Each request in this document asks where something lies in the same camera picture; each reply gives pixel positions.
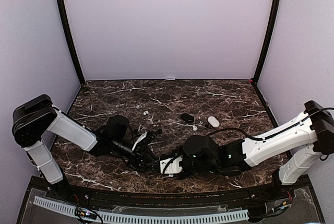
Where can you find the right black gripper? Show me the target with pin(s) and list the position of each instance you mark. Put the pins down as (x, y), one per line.
(176, 151)

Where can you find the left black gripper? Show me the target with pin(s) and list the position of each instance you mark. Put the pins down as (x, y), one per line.
(139, 155)

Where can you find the white oval charging case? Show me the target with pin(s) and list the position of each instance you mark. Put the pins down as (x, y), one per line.
(213, 121)

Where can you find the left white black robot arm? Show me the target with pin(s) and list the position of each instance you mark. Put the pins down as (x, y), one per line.
(39, 115)

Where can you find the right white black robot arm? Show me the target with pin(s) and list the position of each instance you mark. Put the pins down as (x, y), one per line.
(310, 133)

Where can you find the black oval charging case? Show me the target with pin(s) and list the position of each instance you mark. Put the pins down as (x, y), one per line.
(187, 118)

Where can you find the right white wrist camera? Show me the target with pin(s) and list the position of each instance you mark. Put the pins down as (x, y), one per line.
(171, 166)

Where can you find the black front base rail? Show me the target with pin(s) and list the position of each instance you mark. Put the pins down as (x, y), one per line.
(133, 189)

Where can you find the white slotted cable duct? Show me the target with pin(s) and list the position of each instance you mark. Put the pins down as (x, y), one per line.
(138, 215)

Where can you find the left black frame post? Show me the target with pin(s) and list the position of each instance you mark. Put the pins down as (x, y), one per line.
(70, 41)

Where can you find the black frame post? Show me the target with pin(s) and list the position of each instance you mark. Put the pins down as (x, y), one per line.
(266, 42)
(70, 41)

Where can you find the right black frame post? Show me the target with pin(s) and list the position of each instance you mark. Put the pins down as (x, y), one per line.
(266, 42)

